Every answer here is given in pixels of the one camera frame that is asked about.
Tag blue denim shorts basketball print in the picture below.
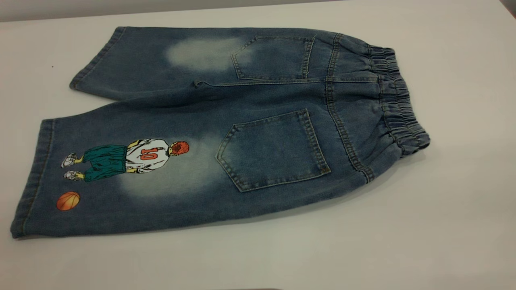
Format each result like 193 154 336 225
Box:
10 25 431 239

